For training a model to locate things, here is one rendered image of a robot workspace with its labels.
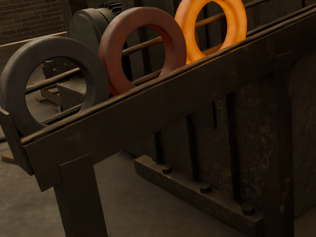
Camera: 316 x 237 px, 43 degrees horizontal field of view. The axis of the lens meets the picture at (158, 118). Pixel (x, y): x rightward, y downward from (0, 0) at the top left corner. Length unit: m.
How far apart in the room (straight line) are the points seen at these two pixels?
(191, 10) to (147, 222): 0.86
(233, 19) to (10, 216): 1.18
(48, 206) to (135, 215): 0.38
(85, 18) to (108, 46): 1.38
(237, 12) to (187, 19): 0.14
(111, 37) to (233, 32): 0.32
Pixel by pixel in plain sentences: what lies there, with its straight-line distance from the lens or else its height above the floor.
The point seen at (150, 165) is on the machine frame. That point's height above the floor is 0.07.
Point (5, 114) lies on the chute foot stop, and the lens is 0.64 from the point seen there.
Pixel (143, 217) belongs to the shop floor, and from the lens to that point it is 1.50.
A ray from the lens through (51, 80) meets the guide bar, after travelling 0.74.
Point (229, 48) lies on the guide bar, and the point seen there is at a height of 0.65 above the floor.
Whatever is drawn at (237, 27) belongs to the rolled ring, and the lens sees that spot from 0.92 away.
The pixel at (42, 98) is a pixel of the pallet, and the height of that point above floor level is 0.02.
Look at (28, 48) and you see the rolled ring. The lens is 0.66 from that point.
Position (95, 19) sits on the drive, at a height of 0.63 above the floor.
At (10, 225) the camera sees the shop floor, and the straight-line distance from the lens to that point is 1.67.
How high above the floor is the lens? 0.83
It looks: 20 degrees down
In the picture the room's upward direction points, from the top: 8 degrees counter-clockwise
